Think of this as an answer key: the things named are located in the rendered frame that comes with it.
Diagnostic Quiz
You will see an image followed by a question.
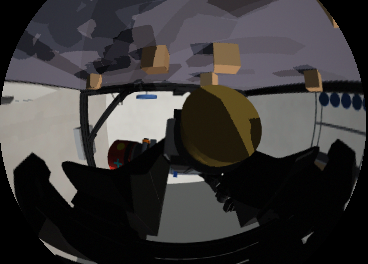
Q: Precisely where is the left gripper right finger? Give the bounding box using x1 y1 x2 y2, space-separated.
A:
223 146 320 228

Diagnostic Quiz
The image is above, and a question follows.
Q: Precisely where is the tan cube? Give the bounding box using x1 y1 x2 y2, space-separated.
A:
200 72 218 87
86 73 102 90
303 69 323 91
140 45 170 75
316 0 339 28
213 43 241 74

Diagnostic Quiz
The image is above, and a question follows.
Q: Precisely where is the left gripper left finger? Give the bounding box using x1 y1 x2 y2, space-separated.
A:
62 137 170 236

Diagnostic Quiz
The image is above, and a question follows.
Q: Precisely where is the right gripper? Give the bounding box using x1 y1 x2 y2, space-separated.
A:
223 189 236 213

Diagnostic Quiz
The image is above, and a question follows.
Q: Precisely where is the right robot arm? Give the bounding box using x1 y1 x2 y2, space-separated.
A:
198 173 229 203

